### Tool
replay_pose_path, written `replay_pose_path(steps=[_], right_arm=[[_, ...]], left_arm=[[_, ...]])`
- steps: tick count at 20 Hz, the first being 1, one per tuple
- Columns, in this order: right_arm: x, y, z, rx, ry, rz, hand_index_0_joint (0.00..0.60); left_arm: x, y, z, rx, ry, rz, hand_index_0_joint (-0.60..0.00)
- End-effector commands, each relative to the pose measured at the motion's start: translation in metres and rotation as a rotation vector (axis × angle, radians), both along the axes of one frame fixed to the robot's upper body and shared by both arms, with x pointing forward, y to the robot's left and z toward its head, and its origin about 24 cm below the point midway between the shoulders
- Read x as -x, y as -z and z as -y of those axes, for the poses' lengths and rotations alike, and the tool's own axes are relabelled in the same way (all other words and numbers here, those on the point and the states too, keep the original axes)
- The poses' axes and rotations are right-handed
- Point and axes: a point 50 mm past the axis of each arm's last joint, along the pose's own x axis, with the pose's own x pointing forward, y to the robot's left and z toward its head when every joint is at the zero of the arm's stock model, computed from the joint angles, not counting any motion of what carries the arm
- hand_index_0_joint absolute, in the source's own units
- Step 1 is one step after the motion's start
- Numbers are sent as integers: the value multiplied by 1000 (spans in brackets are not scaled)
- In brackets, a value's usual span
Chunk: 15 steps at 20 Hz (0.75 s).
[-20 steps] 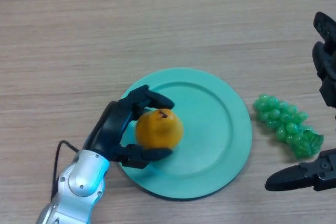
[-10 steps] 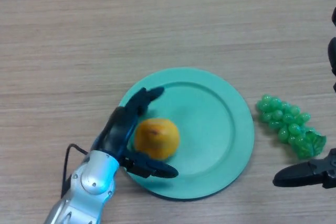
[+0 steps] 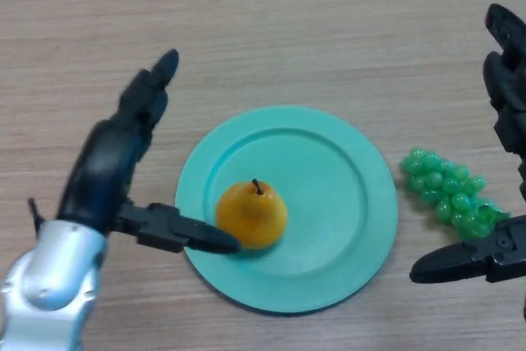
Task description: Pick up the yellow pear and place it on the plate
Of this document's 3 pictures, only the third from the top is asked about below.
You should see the green grape bunch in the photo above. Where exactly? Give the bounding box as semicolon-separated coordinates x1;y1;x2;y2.
400;146;512;241

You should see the yellow pear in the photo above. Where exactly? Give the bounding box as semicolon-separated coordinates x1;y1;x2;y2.
216;178;288;250

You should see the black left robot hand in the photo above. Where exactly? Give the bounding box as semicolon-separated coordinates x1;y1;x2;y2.
55;48;242;256

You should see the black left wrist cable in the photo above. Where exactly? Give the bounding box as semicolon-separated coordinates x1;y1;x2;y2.
27;197;46;231

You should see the green round plate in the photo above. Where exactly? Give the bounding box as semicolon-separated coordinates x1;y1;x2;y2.
175;105;399;314

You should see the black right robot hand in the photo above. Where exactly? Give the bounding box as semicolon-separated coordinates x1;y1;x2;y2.
409;3;526;285

